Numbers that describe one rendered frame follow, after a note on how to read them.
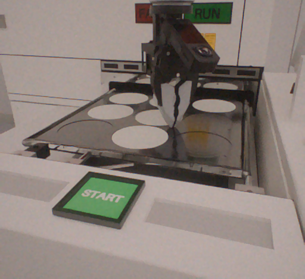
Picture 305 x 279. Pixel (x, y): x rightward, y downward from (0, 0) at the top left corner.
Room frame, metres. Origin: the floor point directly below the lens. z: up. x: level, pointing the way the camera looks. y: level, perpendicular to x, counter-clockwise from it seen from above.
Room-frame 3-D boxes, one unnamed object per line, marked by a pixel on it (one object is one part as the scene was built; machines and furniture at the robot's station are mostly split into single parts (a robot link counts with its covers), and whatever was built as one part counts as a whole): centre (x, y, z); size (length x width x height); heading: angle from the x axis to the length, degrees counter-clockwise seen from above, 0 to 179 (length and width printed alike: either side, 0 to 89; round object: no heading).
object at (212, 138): (0.55, 0.00, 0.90); 0.34 x 0.34 x 0.01; 74
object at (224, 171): (0.38, 0.05, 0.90); 0.38 x 0.01 x 0.01; 74
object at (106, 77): (0.76, -0.05, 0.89); 0.44 x 0.02 x 0.10; 74
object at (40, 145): (0.39, 0.19, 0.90); 0.04 x 0.02 x 0.03; 164
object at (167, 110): (0.50, -0.01, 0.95); 0.06 x 0.03 x 0.09; 25
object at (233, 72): (0.76, -0.05, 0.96); 0.44 x 0.01 x 0.02; 74
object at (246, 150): (0.50, -0.17, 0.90); 0.37 x 0.01 x 0.01; 164
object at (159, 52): (0.51, -0.02, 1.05); 0.09 x 0.08 x 0.12; 25
